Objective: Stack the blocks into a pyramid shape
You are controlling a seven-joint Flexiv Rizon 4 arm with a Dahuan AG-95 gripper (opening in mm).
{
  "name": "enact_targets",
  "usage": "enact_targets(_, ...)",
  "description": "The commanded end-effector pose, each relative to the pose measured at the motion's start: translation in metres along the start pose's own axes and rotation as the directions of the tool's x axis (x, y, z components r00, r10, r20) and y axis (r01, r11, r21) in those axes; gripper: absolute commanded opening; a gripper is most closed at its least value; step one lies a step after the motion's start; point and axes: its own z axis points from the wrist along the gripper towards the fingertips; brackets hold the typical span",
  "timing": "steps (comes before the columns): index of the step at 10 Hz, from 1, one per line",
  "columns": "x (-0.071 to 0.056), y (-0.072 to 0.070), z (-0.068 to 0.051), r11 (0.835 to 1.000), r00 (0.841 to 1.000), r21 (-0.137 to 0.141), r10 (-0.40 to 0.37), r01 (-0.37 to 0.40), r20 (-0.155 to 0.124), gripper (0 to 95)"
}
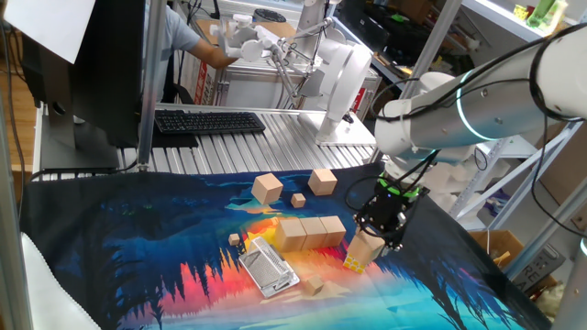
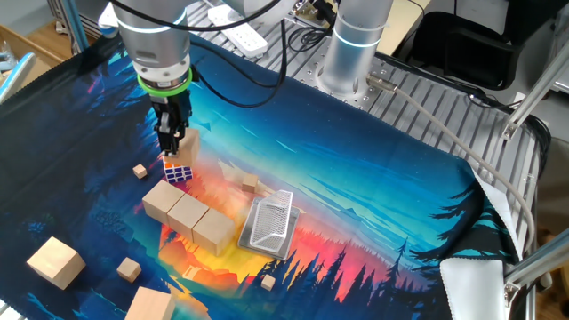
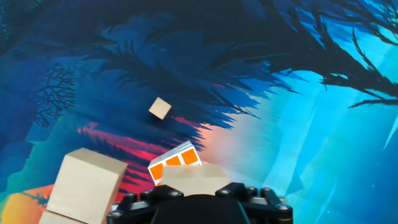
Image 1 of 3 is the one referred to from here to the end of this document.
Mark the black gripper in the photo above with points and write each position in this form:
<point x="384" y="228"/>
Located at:
<point x="387" y="211"/>

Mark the large wooden cube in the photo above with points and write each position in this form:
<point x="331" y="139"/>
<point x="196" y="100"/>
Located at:
<point x="290" y="234"/>
<point x="322" y="182"/>
<point x="362" y="249"/>
<point x="334" y="230"/>
<point x="267" y="189"/>
<point x="314" y="233"/>

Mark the person forearm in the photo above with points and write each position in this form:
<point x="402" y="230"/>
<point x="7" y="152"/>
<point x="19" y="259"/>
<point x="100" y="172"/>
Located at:
<point x="213" y="54"/>

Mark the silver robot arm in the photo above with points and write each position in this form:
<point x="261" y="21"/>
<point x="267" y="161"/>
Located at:
<point x="495" y="110"/>

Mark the Rubik's cube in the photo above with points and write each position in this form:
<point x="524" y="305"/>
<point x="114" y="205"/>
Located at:
<point x="353" y="265"/>

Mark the small wooden cube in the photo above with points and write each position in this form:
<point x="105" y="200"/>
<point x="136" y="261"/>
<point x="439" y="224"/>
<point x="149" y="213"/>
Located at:
<point x="314" y="286"/>
<point x="298" y="200"/>
<point x="234" y="239"/>

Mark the white foam pieces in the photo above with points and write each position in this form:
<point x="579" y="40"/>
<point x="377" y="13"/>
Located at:
<point x="451" y="179"/>

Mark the silver metal mesh holder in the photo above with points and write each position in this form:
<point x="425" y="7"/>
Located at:
<point x="268" y="270"/>

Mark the cardboard box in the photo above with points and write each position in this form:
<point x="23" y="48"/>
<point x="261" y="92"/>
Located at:
<point x="504" y="240"/>

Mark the grey lettered plate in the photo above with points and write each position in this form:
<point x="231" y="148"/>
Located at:
<point x="541" y="268"/>

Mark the crumpled plastic bag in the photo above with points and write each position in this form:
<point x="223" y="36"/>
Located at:
<point x="548" y="298"/>

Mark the black keyboard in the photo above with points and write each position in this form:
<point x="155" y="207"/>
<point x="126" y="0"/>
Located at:
<point x="206" y="123"/>

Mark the black round disc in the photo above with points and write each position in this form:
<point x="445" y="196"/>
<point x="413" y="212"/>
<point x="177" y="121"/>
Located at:
<point x="270" y="15"/>

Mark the colourful forest print cloth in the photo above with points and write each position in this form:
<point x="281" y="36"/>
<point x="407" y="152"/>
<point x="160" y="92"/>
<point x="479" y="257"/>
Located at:
<point x="137" y="238"/>

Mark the white metal shelf rack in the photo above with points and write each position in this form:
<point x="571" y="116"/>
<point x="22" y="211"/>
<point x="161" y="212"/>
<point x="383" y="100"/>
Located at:
<point x="504" y="25"/>

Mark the green yellow bottles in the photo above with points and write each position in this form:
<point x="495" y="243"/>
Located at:
<point x="543" y="11"/>

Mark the person in blue shirt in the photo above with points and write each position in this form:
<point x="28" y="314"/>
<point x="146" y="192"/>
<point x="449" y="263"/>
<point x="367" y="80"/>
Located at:
<point x="176" y="29"/>

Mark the black computer monitor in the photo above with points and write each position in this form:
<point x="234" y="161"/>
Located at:
<point x="110" y="69"/>

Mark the white paper sheet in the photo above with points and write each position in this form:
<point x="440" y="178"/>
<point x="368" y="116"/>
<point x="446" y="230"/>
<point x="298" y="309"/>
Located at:
<point x="50" y="23"/>

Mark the aluminium vertical post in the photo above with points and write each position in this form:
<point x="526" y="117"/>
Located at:
<point x="151" y="91"/>

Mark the grey frame post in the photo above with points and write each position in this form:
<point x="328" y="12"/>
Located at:
<point x="11" y="252"/>

